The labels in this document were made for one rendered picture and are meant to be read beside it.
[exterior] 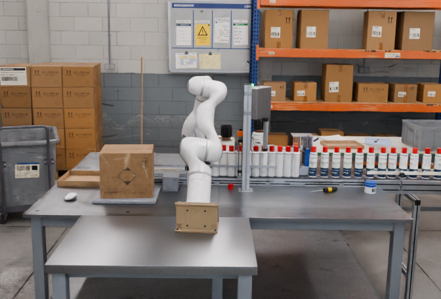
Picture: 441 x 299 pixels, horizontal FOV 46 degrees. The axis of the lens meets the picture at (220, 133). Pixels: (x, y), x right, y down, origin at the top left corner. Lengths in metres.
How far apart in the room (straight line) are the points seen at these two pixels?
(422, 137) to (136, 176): 2.76
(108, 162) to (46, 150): 2.15
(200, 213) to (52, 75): 4.22
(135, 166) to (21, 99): 3.74
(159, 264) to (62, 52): 6.02
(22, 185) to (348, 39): 4.95
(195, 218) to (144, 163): 0.59
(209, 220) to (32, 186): 2.93
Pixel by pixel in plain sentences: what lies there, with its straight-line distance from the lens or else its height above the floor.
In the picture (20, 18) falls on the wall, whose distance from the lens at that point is 8.22.
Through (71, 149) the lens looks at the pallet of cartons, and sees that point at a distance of 6.64.
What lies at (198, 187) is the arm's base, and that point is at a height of 1.03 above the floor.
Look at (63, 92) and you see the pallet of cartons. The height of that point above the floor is 1.09.
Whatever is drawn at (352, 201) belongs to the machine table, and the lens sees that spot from 3.23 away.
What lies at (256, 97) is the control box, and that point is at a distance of 3.19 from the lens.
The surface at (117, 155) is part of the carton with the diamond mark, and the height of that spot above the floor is 1.10.
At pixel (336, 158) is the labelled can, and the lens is 3.49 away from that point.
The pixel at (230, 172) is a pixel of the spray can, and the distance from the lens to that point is 3.42.
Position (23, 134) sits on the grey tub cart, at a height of 0.73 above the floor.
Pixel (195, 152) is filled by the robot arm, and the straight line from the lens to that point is 2.78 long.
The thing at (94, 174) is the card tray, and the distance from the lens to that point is 3.69.
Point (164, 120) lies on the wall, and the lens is 7.87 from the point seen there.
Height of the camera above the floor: 1.80
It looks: 11 degrees down
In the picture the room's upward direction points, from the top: 1 degrees clockwise
